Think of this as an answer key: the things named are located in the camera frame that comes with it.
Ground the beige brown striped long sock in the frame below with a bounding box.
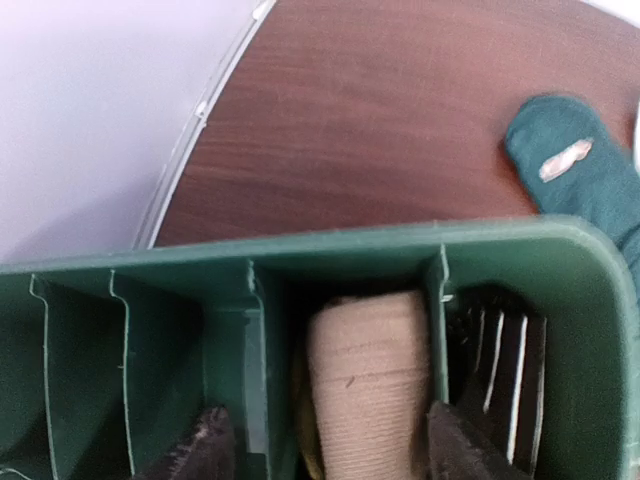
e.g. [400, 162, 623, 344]
[291, 290, 431, 479]

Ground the dark teal sock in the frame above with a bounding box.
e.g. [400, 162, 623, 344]
[503, 94, 640, 261]

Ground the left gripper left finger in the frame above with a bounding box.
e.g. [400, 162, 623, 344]
[134, 405, 236, 480]

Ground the dark green compartment tray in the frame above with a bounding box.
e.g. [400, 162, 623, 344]
[1, 217, 639, 479]

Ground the black white striped sock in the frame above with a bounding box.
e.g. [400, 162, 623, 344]
[446, 283, 547, 477]

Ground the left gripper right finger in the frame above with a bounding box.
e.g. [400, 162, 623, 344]
[427, 401, 529, 480]

